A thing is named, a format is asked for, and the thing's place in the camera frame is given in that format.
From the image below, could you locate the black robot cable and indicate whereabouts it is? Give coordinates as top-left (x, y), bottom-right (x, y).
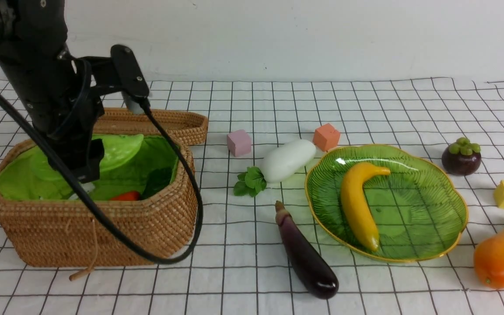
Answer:
top-left (0, 57), bottom-right (203, 265)

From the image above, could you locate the pink foam cube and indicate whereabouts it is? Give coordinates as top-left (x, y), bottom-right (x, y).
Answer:
top-left (226, 129), bottom-right (252, 158)

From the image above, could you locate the white grid tablecloth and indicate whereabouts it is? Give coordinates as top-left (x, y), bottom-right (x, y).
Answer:
top-left (0, 78), bottom-right (504, 315)

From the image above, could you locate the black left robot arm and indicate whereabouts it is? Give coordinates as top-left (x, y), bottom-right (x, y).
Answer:
top-left (0, 0), bottom-right (104, 183)

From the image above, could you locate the yellow toy banana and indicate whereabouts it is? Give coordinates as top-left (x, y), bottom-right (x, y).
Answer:
top-left (340, 162), bottom-right (391, 252)

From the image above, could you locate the woven rattan basket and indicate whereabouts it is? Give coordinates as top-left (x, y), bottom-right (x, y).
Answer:
top-left (0, 136), bottom-right (197, 268)

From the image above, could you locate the white toy radish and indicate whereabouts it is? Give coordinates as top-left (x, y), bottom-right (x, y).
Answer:
top-left (233, 139), bottom-right (317, 197)

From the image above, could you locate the orange toy carrot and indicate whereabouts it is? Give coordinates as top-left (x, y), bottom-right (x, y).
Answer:
top-left (110, 166), bottom-right (174, 202)

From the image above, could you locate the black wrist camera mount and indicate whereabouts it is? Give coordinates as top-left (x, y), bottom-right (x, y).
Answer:
top-left (80, 44), bottom-right (150, 115)

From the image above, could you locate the dark purple toy mangosteen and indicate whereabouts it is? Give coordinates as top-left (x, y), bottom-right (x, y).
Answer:
top-left (441, 137), bottom-right (482, 177)

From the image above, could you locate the purple toy eggplant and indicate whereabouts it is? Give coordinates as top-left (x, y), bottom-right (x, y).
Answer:
top-left (274, 201), bottom-right (339, 300)

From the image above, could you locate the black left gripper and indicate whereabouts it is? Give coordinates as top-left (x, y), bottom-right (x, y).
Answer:
top-left (42, 96), bottom-right (105, 183)

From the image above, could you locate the orange foam cube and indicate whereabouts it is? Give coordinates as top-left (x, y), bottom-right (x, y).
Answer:
top-left (312, 123), bottom-right (341, 152)

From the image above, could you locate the green toy bitter gourd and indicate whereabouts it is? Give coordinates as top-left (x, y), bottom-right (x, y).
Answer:
top-left (29, 134), bottom-right (144, 183)

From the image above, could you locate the woven rattan basket lid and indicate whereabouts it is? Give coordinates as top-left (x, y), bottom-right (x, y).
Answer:
top-left (93, 107), bottom-right (209, 146)

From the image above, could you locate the green glass leaf plate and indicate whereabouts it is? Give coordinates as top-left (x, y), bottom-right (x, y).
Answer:
top-left (304, 144), bottom-right (469, 263)

